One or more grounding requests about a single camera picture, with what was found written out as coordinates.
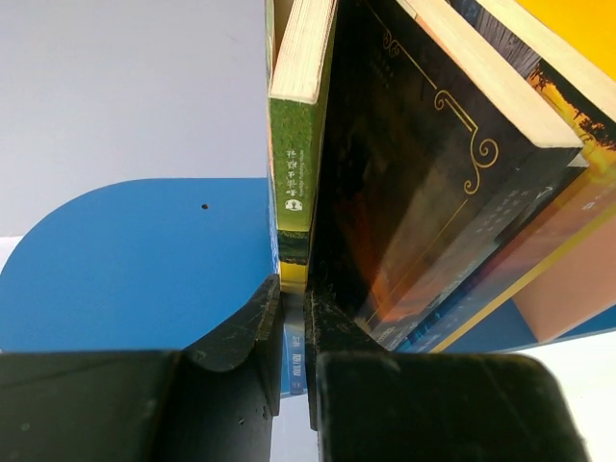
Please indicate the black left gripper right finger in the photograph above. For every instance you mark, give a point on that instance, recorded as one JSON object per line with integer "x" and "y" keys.
{"x": 367, "y": 403}

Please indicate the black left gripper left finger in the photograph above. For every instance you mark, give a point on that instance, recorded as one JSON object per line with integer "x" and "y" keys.
{"x": 211, "y": 401}

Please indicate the Jane Eyre book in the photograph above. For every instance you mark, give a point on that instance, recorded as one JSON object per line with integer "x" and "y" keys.
{"x": 584, "y": 97}

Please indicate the Tale of Two Cities book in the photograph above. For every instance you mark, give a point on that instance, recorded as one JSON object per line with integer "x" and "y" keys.
{"x": 434, "y": 144}

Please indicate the Animal Farm book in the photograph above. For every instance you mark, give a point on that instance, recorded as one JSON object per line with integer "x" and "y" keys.
{"x": 299, "y": 44}

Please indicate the blue yellow wooden bookshelf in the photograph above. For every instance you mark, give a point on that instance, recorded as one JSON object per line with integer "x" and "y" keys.
{"x": 134, "y": 170}

